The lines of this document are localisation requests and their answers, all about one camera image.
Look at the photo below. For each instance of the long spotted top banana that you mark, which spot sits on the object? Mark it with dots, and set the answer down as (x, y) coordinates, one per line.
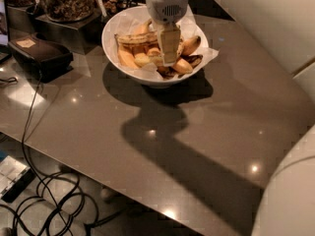
(137, 39)

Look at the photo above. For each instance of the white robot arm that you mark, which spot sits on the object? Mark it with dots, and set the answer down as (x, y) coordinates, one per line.
(234, 145)

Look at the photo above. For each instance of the glass jar of nuts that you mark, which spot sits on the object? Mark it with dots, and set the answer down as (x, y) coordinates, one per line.
(67, 11)

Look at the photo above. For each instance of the blackened banana at right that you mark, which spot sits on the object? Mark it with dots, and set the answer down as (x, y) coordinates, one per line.
(194, 60)

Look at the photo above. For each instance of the curved spotted front banana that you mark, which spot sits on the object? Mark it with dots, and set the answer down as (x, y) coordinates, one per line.
(143, 59)

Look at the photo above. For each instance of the upright banana at back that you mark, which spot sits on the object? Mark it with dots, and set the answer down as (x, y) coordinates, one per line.
(143, 27)

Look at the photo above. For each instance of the white ceramic bowl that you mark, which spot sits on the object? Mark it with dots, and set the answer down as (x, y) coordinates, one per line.
(125, 22)

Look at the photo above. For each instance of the small banana at right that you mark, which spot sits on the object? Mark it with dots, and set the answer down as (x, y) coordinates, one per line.
(190, 45)

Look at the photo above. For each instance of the yellow banana at front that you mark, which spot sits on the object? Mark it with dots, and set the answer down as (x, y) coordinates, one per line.
(182, 67)

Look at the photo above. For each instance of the screen edge at left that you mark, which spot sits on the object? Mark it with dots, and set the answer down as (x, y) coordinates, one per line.
(5, 52)

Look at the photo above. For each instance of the silver black floor device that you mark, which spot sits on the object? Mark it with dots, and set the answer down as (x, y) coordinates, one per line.
(14, 178)

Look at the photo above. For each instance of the yellow banana at left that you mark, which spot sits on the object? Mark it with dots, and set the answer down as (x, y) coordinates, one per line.
(126, 57)

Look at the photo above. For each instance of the black box device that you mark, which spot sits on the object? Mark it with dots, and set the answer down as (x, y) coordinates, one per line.
(42, 59)

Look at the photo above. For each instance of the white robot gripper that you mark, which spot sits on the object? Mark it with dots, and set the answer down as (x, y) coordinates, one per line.
(165, 9)

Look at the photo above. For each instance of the white paper bowl liner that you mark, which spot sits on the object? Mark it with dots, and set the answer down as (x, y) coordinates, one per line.
(165, 71)

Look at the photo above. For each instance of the yellow banana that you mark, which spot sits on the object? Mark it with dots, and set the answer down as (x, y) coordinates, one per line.
(126, 57)
(182, 67)

